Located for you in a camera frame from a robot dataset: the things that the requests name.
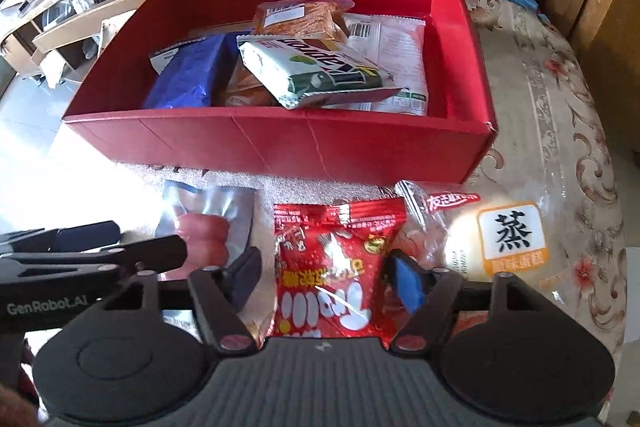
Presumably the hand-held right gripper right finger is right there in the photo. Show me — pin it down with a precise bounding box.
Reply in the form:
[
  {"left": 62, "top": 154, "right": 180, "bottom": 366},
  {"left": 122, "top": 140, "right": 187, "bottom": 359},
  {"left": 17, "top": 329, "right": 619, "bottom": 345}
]
[{"left": 387, "top": 249, "right": 556, "bottom": 354}]

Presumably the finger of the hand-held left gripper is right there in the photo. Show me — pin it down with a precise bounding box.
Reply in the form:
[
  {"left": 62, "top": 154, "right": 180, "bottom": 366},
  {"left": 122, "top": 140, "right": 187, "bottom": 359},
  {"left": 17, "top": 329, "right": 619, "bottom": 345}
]
[
  {"left": 0, "top": 234, "right": 189, "bottom": 282},
  {"left": 0, "top": 221, "right": 121, "bottom": 254}
]

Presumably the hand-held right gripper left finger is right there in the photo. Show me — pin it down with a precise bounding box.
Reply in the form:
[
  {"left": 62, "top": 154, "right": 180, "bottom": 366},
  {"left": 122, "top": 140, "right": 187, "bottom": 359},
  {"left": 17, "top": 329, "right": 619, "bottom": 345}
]
[{"left": 120, "top": 246, "right": 263, "bottom": 354}]

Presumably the silver sausage packet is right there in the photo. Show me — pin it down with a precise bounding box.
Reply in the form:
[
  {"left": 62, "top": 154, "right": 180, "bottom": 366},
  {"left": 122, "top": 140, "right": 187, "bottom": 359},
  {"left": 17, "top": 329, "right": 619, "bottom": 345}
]
[{"left": 155, "top": 179, "right": 258, "bottom": 280}]

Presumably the red candy packet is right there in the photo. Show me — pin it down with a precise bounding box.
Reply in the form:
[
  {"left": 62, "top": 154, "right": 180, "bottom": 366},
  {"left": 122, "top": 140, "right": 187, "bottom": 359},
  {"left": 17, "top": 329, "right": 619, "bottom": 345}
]
[{"left": 272, "top": 199, "right": 408, "bottom": 340}]

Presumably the red cardboard box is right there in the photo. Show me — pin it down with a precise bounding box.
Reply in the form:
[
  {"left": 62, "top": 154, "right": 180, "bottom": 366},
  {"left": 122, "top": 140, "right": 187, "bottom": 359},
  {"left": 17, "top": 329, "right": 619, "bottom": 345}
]
[{"left": 61, "top": 0, "right": 498, "bottom": 185}]

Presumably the blue snack packet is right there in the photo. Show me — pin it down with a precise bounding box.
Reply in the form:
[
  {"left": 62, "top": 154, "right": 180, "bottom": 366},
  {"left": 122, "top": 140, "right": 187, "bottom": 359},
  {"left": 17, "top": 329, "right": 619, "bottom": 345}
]
[{"left": 142, "top": 34, "right": 238, "bottom": 110}]

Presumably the clear round pastry packet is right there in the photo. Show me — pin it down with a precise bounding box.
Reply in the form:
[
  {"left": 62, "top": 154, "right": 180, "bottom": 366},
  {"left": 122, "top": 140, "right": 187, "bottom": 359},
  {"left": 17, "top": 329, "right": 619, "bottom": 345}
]
[{"left": 215, "top": 52, "right": 281, "bottom": 108}]

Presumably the white wafer packet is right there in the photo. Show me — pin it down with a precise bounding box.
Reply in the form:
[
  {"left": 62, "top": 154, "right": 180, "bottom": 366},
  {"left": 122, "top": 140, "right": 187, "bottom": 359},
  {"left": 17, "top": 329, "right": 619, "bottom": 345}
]
[{"left": 236, "top": 36, "right": 403, "bottom": 110}]

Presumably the long white snack packet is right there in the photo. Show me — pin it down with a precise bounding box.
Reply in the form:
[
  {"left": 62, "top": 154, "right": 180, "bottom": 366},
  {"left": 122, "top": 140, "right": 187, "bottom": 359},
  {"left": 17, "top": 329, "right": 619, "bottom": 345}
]
[{"left": 340, "top": 13, "right": 431, "bottom": 116}]

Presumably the orange snack packet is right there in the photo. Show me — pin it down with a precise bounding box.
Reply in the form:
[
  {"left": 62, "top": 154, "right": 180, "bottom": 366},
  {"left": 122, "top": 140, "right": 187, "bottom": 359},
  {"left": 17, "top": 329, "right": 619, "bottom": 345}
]
[{"left": 250, "top": 0, "right": 356, "bottom": 48}]

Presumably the clear steamed cake packet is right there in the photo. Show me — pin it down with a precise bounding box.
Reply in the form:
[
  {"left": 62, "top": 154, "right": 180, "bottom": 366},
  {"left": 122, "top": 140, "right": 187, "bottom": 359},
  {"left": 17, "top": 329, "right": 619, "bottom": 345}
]
[{"left": 395, "top": 179, "right": 576, "bottom": 308}]

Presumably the white plastic bag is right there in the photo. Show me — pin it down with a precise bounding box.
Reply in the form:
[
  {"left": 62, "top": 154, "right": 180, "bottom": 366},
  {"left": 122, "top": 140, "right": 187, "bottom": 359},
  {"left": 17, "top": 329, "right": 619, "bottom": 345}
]
[{"left": 37, "top": 32, "right": 106, "bottom": 88}]

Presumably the floral patterned tablecloth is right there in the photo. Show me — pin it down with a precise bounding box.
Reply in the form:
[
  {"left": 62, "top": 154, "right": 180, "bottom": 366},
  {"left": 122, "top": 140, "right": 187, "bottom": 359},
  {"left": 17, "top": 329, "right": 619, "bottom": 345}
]
[{"left": 0, "top": 0, "right": 628, "bottom": 358}]

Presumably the brown cardboard box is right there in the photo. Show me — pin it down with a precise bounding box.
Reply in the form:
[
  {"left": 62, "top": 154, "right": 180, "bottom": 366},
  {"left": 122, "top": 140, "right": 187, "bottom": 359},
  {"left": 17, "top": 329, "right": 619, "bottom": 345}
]
[{"left": 570, "top": 0, "right": 640, "bottom": 142}]

